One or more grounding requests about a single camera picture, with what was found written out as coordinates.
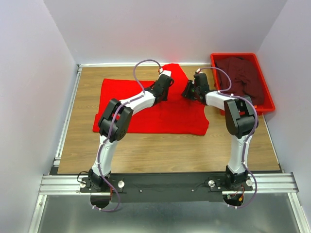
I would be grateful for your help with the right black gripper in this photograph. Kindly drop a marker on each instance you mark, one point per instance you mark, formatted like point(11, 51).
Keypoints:
point(185, 93)

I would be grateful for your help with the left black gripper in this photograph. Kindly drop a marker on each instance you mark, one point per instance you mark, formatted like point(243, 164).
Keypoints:
point(165, 97)

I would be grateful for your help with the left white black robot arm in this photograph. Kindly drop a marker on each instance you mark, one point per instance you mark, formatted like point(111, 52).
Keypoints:
point(114, 124)

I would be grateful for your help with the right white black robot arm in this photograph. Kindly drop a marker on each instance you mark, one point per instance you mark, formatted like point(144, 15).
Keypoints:
point(241, 120)

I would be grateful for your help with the dark maroon t shirt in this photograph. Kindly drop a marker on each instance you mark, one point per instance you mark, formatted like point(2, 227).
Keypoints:
point(241, 77)

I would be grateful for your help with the red plastic bin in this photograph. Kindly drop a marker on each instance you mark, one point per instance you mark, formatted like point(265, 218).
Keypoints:
point(268, 105)

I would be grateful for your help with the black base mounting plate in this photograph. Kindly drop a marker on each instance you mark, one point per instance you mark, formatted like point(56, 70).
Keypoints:
point(165, 187)

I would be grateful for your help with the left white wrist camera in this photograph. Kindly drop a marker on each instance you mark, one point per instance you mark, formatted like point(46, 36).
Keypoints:
point(164, 72)

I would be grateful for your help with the aluminium frame rail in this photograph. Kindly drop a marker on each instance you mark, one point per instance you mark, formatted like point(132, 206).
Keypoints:
point(273, 190)

